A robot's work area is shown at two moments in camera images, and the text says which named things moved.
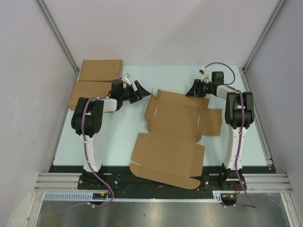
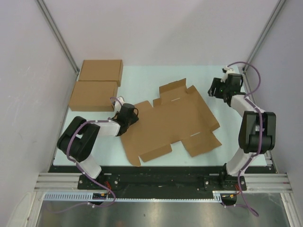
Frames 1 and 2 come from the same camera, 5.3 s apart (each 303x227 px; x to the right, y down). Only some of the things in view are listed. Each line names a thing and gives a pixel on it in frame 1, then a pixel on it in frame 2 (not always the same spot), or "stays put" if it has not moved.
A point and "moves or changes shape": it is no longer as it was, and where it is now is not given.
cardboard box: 169,153 moves or changes shape
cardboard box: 90,89 stays put
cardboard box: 101,70 stays put
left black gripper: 138,95 to 135,119
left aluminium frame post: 57,33 stays put
